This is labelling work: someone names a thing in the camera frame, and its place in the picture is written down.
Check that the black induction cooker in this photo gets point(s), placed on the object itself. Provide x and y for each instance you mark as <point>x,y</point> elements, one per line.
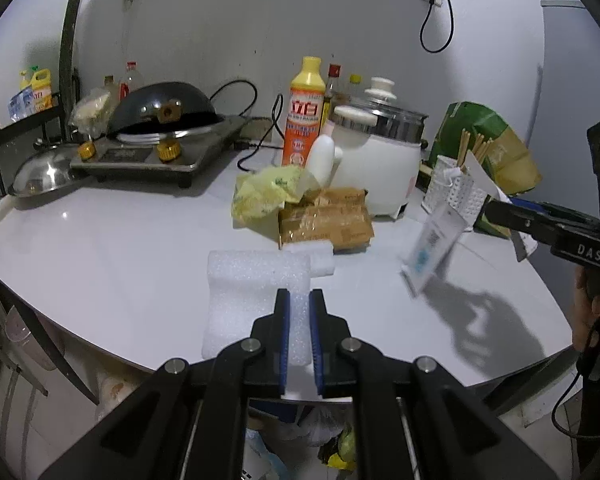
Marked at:
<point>130,157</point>

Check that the crumpled clear floor bag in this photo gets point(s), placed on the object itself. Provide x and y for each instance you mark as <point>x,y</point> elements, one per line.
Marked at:
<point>320,430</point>

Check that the green cap yellow bottle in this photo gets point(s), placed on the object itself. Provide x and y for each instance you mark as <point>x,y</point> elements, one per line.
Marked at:
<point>26,80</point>

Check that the black metal rack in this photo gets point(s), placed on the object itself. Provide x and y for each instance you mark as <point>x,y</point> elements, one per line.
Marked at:
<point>25,122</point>

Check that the large white foam block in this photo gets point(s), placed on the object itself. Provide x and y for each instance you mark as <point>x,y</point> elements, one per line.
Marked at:
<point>250,280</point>

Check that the brown packet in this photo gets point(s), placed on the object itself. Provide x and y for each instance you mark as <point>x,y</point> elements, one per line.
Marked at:
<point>330,200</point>
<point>325,230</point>

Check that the steel wok lid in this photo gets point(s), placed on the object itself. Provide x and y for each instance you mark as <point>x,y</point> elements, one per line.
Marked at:
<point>42,175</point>

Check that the yellow green plastic bag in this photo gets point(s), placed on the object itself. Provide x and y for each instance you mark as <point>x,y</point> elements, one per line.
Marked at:
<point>265,192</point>

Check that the yellow packet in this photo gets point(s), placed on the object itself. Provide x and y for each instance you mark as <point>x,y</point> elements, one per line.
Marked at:
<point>340,460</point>

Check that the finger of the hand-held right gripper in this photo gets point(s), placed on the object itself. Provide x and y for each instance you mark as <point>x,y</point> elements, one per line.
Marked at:
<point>510,220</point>
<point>530,207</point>

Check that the clear bottle red cap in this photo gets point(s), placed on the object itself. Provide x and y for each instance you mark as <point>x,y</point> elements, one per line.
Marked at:
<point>131,80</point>

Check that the white chopstick holder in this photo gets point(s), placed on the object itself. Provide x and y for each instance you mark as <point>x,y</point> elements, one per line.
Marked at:
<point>450,190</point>

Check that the bag of green vegetables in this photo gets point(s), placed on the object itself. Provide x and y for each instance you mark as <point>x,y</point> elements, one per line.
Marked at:
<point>347,442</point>

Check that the clear bottle brown cap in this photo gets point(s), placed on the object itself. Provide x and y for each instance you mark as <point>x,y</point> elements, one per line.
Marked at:
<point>110,85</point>

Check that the clear bag of food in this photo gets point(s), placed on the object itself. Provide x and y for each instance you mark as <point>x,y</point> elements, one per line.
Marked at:
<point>92,110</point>

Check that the small white bottle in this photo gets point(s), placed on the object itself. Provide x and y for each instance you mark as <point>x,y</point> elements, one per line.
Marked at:
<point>322,157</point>

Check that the orange dish soap bottle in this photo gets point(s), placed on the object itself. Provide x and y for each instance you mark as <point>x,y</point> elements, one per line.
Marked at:
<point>302,130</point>

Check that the dark sauce bottle red cap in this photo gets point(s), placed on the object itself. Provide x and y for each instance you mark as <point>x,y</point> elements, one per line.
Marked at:
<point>332,90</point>

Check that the green tan printed sack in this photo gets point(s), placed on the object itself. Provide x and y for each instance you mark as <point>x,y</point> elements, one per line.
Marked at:
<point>485,125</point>

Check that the bundle of wooden chopsticks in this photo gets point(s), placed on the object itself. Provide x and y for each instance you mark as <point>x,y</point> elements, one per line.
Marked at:
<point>465,147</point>

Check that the black wok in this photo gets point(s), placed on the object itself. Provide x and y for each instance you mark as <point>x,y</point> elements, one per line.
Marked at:
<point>145,105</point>

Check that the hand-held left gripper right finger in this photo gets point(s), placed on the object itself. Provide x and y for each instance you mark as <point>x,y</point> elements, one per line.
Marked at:
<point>316,340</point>

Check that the dark vertical pipe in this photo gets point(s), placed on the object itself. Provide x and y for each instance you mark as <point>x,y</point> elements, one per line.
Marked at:
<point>72,20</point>

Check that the white rice cooker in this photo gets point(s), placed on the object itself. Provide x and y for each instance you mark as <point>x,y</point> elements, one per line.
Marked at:
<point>375,175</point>

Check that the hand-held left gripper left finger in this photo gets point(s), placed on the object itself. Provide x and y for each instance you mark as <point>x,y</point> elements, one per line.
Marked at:
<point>283,340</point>

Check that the blue white packet pack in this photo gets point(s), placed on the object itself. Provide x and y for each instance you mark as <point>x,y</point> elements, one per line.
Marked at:
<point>20,105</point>

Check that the yellow detergent jug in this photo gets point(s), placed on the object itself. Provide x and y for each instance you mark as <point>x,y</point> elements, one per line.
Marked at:
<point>41,91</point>

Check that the small white foam block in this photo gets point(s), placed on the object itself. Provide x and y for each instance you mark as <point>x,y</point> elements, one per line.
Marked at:
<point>322,262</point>

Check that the person's right hand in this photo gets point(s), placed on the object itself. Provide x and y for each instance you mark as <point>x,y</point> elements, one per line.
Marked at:
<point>590,310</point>

